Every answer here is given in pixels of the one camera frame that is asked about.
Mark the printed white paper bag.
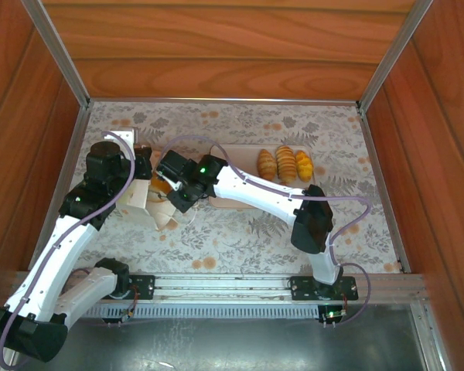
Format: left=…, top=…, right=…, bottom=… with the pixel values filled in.
left=114, top=142, right=198, bottom=233

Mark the fake croissant bread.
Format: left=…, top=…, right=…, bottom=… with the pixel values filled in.
left=256, top=148, right=278, bottom=182

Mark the striped fake bread roll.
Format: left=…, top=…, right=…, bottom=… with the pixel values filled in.
left=275, top=145, right=298, bottom=186

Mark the yellow fake bread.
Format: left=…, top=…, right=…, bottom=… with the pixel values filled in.
left=295, top=149, right=315, bottom=183

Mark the floral patterned tablecloth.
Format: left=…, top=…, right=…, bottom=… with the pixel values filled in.
left=71, top=100, right=402, bottom=274

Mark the grey metal sheet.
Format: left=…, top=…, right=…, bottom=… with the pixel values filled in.
left=7, top=303, right=449, bottom=371

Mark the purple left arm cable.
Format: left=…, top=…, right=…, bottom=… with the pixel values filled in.
left=0, top=130, right=137, bottom=371

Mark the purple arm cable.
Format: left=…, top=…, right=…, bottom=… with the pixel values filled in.
left=0, top=130, right=137, bottom=371
left=159, top=134, right=374, bottom=325

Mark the aluminium side frame rail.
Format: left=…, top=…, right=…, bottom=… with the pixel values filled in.
left=30, top=107, right=90, bottom=271
left=357, top=110, right=412, bottom=274

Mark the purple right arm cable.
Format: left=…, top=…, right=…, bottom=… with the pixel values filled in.
left=159, top=134, right=374, bottom=325

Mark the long aluminium frame rail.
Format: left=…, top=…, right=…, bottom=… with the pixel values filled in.
left=88, top=97, right=360, bottom=107

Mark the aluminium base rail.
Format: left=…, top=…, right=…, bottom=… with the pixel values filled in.
left=11, top=271, right=427, bottom=306

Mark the aluminium frame post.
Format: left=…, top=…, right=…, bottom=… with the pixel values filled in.
left=356, top=0, right=436, bottom=113
left=21, top=0, right=92, bottom=113

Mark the grey slotted cable duct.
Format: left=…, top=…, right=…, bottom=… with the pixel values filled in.
left=80, top=303, right=322, bottom=320

